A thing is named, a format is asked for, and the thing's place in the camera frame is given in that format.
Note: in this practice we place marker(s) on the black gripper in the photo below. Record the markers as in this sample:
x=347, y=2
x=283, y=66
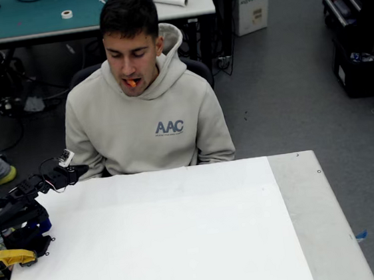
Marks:
x=71, y=173

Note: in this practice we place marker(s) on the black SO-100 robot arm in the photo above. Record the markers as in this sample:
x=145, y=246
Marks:
x=10, y=212

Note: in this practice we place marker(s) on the man in beige hoodie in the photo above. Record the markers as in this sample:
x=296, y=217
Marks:
x=132, y=125

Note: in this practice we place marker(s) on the white plastic bag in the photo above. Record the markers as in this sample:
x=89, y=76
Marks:
x=34, y=104

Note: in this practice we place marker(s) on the black office chair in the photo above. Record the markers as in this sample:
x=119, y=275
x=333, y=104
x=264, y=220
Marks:
x=81, y=75

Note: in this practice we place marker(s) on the yellow bar clamp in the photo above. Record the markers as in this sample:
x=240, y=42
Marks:
x=11, y=255

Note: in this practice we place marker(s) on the large white paper sheet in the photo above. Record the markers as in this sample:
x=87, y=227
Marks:
x=183, y=230

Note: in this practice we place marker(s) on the white tape roll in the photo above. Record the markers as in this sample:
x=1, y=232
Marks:
x=67, y=14

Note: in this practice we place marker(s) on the green cutting mat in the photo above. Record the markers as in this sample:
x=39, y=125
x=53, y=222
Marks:
x=27, y=16

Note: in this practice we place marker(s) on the grey work table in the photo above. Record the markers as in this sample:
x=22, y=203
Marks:
x=193, y=7

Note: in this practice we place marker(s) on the white cardboard box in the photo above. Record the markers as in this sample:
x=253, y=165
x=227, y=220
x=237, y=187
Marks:
x=254, y=12

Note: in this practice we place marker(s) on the blue tape scrap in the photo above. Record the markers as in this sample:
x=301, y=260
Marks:
x=361, y=236

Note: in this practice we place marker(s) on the black storage bin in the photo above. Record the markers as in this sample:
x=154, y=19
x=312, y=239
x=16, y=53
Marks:
x=361, y=78

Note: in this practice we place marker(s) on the white wrist camera board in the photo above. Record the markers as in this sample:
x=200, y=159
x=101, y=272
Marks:
x=66, y=156

